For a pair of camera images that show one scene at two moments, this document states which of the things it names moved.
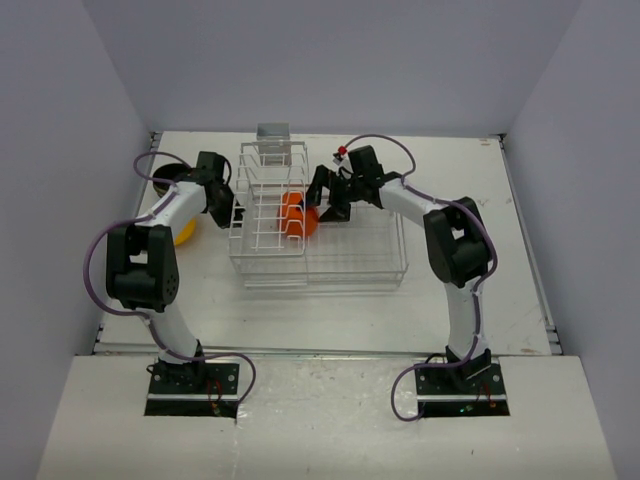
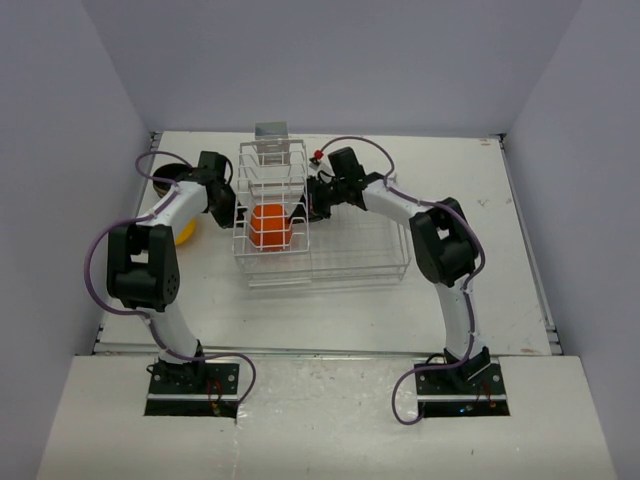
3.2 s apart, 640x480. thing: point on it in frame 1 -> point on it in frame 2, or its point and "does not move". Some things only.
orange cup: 295,222 -> 270,226
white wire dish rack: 279,244 does not move
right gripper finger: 320,179 -> 299,211
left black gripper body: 221,211 does not move
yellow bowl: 186,233 does not move
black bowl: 174,172 does not move
